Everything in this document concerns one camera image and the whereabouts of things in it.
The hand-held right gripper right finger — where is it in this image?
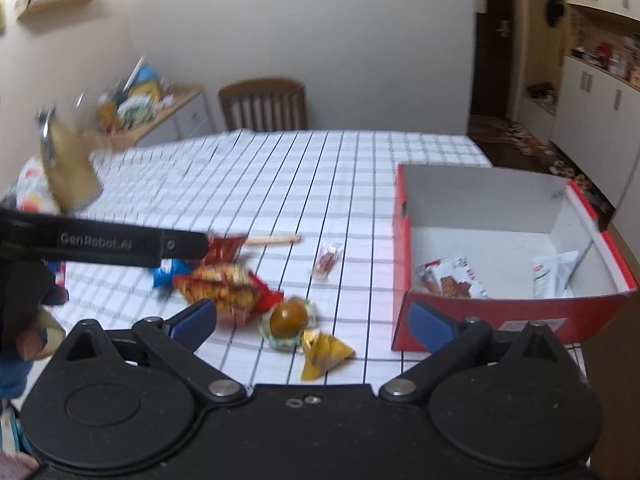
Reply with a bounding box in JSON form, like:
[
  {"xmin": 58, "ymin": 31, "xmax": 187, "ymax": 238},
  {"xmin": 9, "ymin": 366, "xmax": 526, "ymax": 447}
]
[{"xmin": 379, "ymin": 300, "xmax": 587, "ymax": 402}]

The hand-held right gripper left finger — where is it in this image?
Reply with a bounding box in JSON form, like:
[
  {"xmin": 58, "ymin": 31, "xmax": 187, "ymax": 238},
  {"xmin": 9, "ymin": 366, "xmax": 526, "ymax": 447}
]
[{"xmin": 50, "ymin": 300, "xmax": 247, "ymax": 406}]

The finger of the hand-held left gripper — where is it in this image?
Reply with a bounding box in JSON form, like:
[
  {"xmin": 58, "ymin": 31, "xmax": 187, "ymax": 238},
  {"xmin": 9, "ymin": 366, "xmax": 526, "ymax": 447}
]
[{"xmin": 0, "ymin": 209, "xmax": 210, "ymax": 268}]

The red popcorn bag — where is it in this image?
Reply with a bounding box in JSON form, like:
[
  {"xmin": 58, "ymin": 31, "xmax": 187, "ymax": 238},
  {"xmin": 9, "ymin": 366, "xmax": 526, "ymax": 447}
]
[{"xmin": 172, "ymin": 262, "xmax": 286, "ymax": 323}]

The white brown cracker packet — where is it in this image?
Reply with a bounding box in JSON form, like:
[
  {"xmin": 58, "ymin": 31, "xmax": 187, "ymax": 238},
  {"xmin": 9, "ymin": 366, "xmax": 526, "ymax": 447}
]
[{"xmin": 414, "ymin": 256, "xmax": 488, "ymax": 300}]

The blue snack packet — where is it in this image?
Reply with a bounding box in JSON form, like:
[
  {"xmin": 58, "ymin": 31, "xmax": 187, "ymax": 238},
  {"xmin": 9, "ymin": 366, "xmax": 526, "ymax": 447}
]
[{"xmin": 151, "ymin": 259, "xmax": 193, "ymax": 290}]

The red cardboard box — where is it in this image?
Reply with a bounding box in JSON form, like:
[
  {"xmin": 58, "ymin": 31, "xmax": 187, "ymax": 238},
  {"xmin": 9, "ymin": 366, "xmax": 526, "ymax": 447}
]
[{"xmin": 391, "ymin": 162, "xmax": 640, "ymax": 352}]

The small red snack packet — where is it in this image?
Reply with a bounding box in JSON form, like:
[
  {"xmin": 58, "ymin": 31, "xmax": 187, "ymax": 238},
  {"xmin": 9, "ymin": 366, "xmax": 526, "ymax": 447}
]
[{"xmin": 202, "ymin": 232, "xmax": 248, "ymax": 265}]

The brown egg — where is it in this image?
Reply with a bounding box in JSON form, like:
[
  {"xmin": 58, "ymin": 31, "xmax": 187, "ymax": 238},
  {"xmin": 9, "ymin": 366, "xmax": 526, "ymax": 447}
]
[{"xmin": 257, "ymin": 296, "xmax": 319, "ymax": 352}]

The yellow triangular snack packet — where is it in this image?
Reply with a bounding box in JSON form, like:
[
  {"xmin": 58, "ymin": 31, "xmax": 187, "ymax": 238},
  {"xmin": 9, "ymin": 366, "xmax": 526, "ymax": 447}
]
[{"xmin": 300, "ymin": 329, "xmax": 357, "ymax": 382}]

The clear red candy packet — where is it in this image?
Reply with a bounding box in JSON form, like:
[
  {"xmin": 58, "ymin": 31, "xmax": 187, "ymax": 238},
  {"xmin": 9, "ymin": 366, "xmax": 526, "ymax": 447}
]
[{"xmin": 307, "ymin": 242, "xmax": 343, "ymax": 281}]

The white green snack packet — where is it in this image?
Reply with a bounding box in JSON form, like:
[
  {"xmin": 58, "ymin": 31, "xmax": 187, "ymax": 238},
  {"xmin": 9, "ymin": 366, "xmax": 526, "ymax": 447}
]
[{"xmin": 530, "ymin": 250, "xmax": 581, "ymax": 300}]

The person's left hand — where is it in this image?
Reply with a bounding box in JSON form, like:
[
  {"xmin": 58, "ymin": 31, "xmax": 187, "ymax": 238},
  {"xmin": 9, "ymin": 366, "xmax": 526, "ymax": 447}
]
[{"xmin": 14, "ymin": 307, "xmax": 67, "ymax": 361}]

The red white packet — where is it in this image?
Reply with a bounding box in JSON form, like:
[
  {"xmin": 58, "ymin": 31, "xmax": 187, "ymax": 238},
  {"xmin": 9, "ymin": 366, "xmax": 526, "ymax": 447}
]
[{"xmin": 44, "ymin": 260, "xmax": 68, "ymax": 288}]

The gold pitcher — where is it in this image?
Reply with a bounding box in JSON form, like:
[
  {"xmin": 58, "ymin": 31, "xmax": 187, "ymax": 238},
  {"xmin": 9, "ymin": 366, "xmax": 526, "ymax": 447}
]
[{"xmin": 36, "ymin": 107, "xmax": 103, "ymax": 213}]

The colourful dotted cloth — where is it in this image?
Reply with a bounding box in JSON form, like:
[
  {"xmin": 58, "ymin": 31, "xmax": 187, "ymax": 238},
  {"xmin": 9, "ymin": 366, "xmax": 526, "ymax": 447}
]
[{"xmin": 15, "ymin": 155, "xmax": 66, "ymax": 216}]

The sausage stick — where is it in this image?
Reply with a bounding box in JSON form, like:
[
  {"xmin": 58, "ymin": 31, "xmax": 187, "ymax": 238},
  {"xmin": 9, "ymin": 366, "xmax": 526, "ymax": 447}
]
[{"xmin": 244, "ymin": 234, "xmax": 303, "ymax": 247}]

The orange snack box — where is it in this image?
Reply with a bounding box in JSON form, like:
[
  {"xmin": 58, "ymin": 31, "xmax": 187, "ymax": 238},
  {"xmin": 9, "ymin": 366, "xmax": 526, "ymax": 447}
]
[{"xmin": 97, "ymin": 97, "xmax": 118, "ymax": 133}]

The green white tissue pack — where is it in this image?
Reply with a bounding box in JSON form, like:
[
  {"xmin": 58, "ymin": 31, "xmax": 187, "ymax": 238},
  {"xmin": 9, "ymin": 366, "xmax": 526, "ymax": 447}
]
[{"xmin": 117, "ymin": 96, "xmax": 157, "ymax": 123}]

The wooden white side cabinet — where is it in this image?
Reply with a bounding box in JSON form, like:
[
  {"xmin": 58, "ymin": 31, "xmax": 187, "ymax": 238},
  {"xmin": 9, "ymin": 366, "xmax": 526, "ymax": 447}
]
[{"xmin": 85, "ymin": 84, "xmax": 216, "ymax": 151}]

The blue yellow tray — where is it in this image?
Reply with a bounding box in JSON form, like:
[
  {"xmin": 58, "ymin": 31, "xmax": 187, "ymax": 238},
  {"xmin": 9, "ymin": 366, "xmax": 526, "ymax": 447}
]
[{"xmin": 132, "ymin": 67, "xmax": 166, "ymax": 98}]

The checked white tablecloth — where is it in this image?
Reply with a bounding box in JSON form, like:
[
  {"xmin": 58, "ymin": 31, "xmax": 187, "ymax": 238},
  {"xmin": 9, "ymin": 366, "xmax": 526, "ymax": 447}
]
[{"xmin": 15, "ymin": 129, "xmax": 586, "ymax": 386}]

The row of shoes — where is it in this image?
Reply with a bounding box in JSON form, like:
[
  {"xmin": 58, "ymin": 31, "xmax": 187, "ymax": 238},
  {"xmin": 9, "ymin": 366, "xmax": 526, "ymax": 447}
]
[{"xmin": 500, "ymin": 119, "xmax": 617, "ymax": 211}]

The wooden chair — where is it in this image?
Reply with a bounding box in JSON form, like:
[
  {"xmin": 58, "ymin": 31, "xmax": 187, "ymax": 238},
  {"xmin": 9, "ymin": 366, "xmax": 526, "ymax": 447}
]
[{"xmin": 217, "ymin": 77, "xmax": 308, "ymax": 132}]

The white shoe shelf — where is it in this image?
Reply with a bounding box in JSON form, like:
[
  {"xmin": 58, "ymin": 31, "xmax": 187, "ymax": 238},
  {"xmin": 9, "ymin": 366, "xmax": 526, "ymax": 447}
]
[{"xmin": 520, "ymin": 80, "xmax": 560, "ymax": 142}]

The dark wooden door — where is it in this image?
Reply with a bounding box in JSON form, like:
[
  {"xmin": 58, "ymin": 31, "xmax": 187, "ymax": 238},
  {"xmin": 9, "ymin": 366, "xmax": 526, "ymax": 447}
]
[{"xmin": 472, "ymin": 0, "xmax": 531, "ymax": 121}]

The black hanging bag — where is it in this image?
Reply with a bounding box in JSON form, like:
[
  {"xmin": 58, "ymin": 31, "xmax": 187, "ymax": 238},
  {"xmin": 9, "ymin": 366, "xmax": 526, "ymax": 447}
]
[{"xmin": 545, "ymin": 0, "xmax": 567, "ymax": 29}]

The wooden wall shelf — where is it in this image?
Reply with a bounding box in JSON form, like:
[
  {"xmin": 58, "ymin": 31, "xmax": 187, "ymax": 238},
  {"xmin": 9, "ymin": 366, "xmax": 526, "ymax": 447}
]
[{"xmin": 15, "ymin": 0, "xmax": 108, "ymax": 21}]

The white wall cabinet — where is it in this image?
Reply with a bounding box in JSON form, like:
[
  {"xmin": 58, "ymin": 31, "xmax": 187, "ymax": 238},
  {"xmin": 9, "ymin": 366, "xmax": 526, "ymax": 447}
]
[{"xmin": 550, "ymin": 0, "xmax": 640, "ymax": 211}]

